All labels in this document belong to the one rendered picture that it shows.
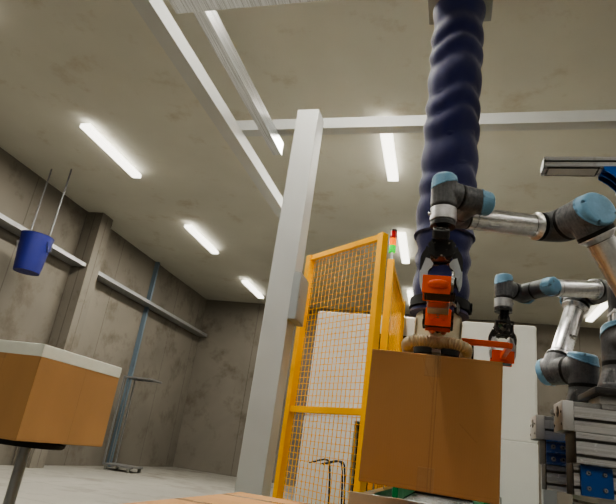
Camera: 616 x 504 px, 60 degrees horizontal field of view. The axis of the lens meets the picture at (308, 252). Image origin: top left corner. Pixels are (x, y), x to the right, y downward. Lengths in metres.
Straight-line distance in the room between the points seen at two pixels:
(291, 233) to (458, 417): 2.06
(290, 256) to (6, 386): 1.72
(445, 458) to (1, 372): 1.90
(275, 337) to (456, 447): 1.79
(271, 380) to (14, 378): 1.36
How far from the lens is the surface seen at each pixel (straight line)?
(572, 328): 2.68
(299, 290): 3.33
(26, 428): 2.65
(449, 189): 1.61
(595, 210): 1.85
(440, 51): 2.58
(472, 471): 1.74
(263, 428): 3.24
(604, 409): 1.94
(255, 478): 3.25
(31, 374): 2.64
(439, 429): 1.74
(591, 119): 4.50
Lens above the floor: 0.74
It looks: 20 degrees up
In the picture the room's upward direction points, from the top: 8 degrees clockwise
